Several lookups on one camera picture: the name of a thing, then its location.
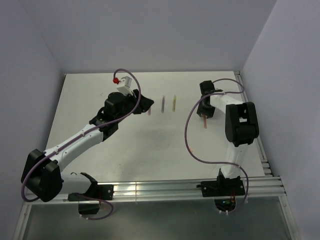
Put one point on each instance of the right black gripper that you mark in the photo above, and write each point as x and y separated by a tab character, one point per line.
200	110

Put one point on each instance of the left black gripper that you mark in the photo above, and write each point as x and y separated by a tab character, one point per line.
145	104

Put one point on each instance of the orange highlighter pen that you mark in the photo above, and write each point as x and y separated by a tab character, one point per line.
205	121

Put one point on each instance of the purple highlighter pen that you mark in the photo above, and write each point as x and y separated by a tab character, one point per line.
163	104

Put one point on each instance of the yellow highlighter pen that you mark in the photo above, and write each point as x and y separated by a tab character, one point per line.
174	103

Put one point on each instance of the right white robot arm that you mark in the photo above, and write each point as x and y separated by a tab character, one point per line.
240	125

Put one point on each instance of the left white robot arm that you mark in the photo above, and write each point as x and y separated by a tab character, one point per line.
43	171

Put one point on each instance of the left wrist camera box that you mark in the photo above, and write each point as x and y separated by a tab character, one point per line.
124	86

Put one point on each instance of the aluminium right side rail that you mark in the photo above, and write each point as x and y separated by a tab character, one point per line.
249	111

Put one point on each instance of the aluminium rail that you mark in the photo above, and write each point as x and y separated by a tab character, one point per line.
175	190
249	111

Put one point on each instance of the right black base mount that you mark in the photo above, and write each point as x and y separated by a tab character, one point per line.
226	201

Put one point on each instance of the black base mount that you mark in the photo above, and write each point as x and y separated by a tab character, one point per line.
226	201
101	193

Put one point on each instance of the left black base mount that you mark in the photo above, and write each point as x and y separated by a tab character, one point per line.
101	193

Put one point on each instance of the aluminium front rail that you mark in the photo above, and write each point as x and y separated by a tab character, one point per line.
175	190

